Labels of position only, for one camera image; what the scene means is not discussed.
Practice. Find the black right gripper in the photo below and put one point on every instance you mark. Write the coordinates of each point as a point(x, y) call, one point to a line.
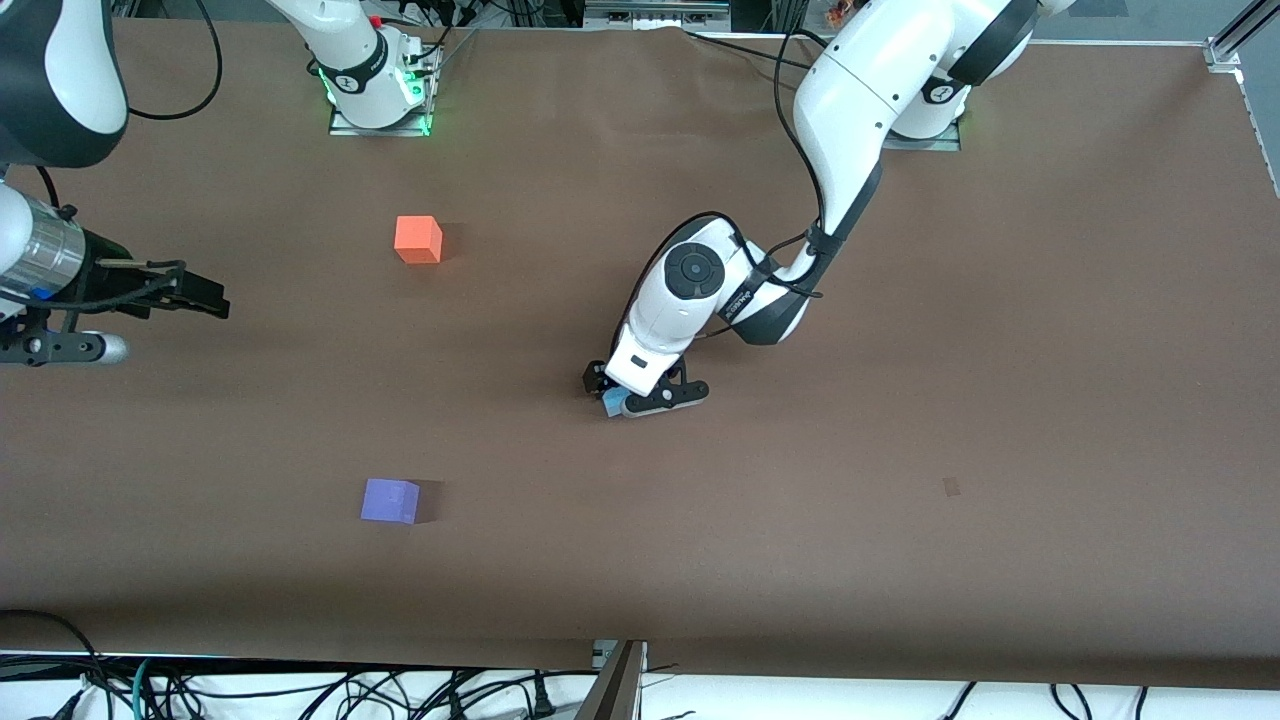
point(108, 268)

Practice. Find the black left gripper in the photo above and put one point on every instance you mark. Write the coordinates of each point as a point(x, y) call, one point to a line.
point(594, 379)

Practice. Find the light blue foam block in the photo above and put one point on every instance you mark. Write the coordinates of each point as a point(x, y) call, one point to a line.
point(613, 404)

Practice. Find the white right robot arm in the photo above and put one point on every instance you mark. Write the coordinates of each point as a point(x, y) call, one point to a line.
point(70, 70)

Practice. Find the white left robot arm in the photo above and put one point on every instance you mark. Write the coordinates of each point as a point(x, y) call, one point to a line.
point(860, 90)

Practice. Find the orange foam block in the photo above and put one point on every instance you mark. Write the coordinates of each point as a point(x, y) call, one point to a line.
point(415, 240)

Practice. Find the purple foam block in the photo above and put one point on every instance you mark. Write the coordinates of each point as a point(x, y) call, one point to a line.
point(388, 500)

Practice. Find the brown table cover sheet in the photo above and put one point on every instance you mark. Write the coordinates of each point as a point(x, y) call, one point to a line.
point(700, 520)

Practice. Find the aluminium corner profile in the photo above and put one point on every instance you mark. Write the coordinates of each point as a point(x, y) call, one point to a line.
point(1235, 35)

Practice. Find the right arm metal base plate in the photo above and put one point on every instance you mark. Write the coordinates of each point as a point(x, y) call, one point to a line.
point(425, 100)

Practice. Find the aluminium rail behind table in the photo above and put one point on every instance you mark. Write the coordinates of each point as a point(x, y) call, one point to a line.
point(655, 10)

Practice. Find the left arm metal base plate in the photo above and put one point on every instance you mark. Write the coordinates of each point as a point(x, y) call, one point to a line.
point(935, 144)

